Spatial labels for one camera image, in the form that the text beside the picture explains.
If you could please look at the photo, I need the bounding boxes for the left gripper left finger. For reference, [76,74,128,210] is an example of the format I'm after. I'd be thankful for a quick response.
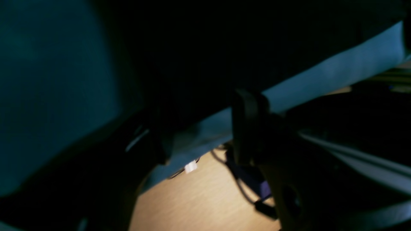
[1,109,174,231]

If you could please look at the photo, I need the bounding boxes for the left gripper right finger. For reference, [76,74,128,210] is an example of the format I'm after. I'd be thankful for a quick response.
[232,90,410,231]

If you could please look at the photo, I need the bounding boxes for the black graphic t-shirt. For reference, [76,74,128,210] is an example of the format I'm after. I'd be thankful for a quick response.
[90,0,410,131]

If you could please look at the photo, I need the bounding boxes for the light blue table cloth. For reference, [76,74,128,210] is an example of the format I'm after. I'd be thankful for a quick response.
[1,0,410,196]

